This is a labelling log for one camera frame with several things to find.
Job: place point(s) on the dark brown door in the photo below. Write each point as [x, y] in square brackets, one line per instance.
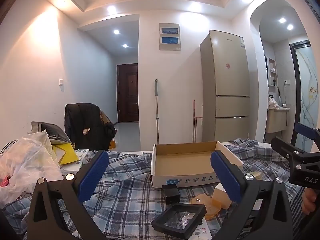
[128, 92]

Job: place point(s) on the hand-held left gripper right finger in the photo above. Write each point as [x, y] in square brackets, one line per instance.
[222, 175]

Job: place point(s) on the wall niche shelf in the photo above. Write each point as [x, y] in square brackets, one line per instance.
[273, 71]

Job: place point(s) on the wall electrical panel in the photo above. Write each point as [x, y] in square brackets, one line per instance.
[170, 37]

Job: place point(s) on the small black cube box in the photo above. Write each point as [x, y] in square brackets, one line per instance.
[171, 193]

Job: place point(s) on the orange box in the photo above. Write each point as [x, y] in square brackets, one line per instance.
[112, 145]

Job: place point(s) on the black jacket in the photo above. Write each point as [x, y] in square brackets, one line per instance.
[82, 122]

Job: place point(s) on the printed cardboard box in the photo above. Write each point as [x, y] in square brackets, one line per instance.
[180, 161]

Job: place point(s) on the yellow folder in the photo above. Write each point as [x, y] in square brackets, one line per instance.
[66, 153]

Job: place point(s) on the beige refrigerator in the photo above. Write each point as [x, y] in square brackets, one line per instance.
[225, 80]

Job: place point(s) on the black display case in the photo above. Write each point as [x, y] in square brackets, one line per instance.
[160, 223]

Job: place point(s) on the white flat box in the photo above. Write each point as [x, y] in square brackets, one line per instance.
[75, 166]

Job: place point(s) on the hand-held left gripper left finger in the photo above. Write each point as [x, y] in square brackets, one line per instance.
[95, 172]

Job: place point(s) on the orange translucent plastic lid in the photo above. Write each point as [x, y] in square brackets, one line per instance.
[200, 201]

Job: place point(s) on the patterned glass door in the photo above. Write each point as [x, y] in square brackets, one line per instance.
[307, 85]

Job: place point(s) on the person's right hand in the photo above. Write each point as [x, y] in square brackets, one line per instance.
[310, 200]

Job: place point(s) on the white plastic bag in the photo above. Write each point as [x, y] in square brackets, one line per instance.
[25, 162]

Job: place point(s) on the pink plastic bag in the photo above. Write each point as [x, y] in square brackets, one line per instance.
[273, 102]

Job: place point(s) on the beige sink cabinet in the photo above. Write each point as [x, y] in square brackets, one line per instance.
[276, 120]

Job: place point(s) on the grey backpack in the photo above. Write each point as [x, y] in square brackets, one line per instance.
[52, 131]

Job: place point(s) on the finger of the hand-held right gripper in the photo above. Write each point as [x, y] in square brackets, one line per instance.
[303, 129]
[287, 150]

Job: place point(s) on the blue plaid blanket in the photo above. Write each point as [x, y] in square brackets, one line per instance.
[125, 192]

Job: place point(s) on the white remote control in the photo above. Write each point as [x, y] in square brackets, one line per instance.
[202, 233]

